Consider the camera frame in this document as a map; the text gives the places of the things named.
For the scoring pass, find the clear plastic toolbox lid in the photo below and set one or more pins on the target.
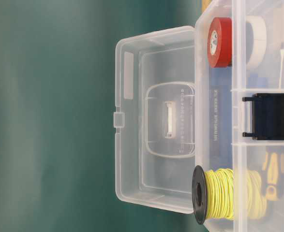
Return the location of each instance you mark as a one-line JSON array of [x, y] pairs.
[[155, 98]]

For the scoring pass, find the clear plastic toolbox base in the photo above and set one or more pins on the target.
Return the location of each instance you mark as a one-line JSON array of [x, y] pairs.
[[223, 116]]

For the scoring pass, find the yellow object behind toolbox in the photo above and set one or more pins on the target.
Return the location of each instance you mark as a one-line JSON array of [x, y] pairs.
[[205, 4]]

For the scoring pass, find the red electrical tape roll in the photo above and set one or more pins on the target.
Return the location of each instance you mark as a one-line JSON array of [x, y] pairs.
[[220, 42]]

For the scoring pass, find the white tape roll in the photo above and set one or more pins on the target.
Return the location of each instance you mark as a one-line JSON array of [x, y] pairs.
[[256, 41]]

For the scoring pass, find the yellow wire spool black flange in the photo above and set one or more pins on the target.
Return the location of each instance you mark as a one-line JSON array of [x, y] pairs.
[[213, 195]]

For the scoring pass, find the black toolbox latch handle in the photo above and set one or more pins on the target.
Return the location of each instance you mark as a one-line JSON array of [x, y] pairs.
[[267, 116]]

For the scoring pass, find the yellow black handled nipper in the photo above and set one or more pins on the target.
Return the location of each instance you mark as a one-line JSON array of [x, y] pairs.
[[272, 175]]

